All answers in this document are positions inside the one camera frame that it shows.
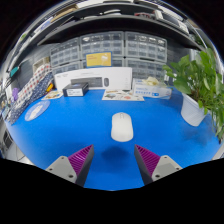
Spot red blue checkered cloth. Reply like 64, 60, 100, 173
14, 63, 54, 108

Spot small purple object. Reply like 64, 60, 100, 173
10, 87, 20, 103

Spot small yellow object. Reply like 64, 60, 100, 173
45, 82, 55, 93

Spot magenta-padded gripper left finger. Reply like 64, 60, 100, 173
45, 143, 95, 188

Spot small teal object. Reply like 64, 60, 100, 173
9, 65, 20, 78

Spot small colourful sticker sheet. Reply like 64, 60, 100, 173
101, 88, 145, 102

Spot green plant in white pot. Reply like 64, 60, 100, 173
162, 48, 224, 143

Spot dark shelf unit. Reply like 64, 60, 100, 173
6, 0, 209, 64

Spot white computer mouse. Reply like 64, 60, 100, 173
110, 111, 134, 143

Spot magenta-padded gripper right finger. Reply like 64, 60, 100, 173
134, 144, 184, 186

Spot white and blue tissue box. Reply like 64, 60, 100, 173
132, 77, 173, 100

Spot yellow and blue box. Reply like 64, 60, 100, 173
85, 51, 113, 68

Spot long white keyboard box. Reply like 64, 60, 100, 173
53, 66, 134, 92

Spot white woven basket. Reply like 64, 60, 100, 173
32, 55, 52, 74

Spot small black box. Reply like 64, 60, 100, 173
62, 82, 90, 98

